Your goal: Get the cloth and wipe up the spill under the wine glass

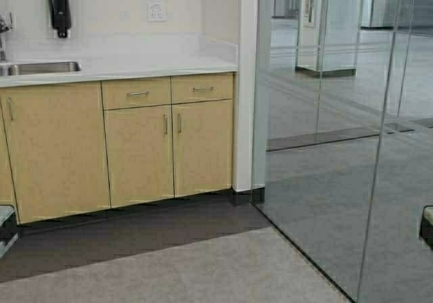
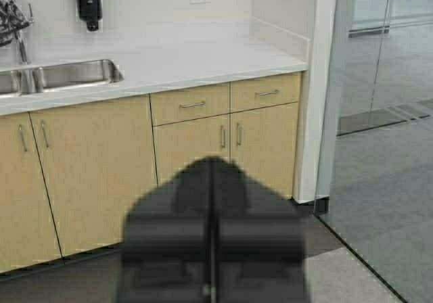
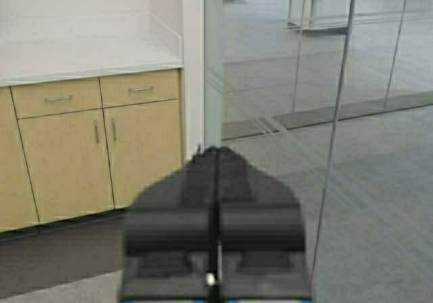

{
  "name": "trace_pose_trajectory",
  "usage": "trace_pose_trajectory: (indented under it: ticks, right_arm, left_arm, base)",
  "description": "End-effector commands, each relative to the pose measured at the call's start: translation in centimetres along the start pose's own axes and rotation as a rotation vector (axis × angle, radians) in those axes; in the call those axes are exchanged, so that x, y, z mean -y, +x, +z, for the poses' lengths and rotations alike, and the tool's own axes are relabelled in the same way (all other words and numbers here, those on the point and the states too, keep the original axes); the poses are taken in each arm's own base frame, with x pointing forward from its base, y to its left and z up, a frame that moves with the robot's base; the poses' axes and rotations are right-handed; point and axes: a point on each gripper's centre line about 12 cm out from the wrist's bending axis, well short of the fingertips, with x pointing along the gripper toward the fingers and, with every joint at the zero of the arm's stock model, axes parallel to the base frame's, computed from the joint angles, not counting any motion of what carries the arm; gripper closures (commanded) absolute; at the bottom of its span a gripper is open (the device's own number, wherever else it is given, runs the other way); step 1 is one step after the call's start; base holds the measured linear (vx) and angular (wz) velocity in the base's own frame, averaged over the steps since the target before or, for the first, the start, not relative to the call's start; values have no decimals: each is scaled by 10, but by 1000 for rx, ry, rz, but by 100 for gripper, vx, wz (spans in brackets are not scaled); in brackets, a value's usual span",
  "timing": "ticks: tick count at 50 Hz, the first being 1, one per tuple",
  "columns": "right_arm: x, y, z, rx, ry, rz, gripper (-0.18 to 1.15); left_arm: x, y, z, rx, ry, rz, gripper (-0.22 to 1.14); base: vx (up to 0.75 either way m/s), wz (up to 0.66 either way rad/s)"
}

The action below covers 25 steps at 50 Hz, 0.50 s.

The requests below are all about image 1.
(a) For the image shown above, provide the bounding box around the stainless steel sink basin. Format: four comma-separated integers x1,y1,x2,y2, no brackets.
1,62,81,77

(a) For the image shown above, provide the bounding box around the robot base right corner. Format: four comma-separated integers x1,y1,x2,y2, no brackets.
419,206,432,248

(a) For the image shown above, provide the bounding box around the glass partition wall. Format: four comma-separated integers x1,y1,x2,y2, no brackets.
253,0,432,302

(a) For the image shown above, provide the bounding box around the chrome sink faucet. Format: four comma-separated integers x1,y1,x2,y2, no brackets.
1,12,14,62

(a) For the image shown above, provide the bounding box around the right wood cabinet door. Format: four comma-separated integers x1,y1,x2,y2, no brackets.
172,99,233,197

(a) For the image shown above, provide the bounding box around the robot base left corner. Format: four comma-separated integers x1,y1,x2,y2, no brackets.
0,205,19,258

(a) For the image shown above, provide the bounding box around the black wall soap dispenser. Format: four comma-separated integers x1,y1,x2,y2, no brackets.
48,0,72,39

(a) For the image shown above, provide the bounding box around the light wood sink cabinet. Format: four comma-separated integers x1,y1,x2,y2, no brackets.
1,82,110,224

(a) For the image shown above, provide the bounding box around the wood cabinet door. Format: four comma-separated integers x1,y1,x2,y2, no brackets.
104,106,174,208
172,99,233,197

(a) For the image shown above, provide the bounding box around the left wood cabinet door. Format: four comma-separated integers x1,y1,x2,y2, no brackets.
104,106,174,208

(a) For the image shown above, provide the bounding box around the white wall power outlet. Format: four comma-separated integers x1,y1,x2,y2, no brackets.
147,1,166,22

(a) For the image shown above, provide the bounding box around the right wood drawer front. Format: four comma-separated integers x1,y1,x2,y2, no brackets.
171,72,233,103

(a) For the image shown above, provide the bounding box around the left wood drawer front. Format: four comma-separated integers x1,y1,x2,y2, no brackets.
101,77,171,110

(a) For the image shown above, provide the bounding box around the wood drawer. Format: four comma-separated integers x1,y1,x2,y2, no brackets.
101,77,171,110
171,72,233,103

